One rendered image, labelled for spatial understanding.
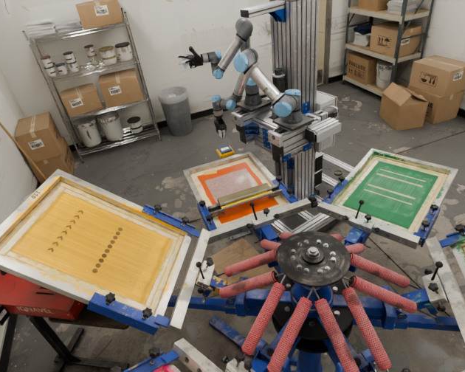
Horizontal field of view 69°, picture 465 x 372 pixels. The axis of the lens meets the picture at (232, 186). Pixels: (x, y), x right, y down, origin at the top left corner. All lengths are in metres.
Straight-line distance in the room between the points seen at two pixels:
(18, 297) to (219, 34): 4.64
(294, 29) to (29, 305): 2.31
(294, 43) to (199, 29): 3.13
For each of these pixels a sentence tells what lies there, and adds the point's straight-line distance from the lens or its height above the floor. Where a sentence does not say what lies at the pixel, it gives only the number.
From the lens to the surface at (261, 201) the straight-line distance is 2.30.
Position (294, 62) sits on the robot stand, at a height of 1.63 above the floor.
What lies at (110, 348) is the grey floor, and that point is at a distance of 3.02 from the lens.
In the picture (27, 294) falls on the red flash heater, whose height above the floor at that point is 1.10.
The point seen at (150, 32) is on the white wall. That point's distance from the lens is 5.46.
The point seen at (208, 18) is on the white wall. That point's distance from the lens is 5.62.
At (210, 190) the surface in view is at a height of 0.95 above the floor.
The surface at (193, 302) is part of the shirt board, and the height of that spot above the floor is 0.92.
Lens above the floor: 2.41
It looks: 36 degrees down
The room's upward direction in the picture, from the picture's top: 9 degrees counter-clockwise
